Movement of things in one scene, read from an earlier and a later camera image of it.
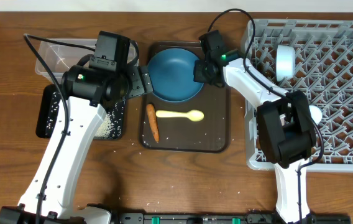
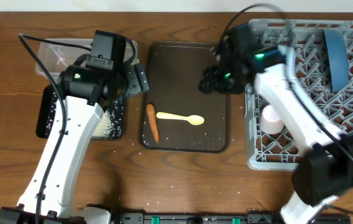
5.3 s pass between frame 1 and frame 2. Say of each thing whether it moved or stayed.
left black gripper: stayed
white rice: stayed
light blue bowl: stayed
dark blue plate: moved
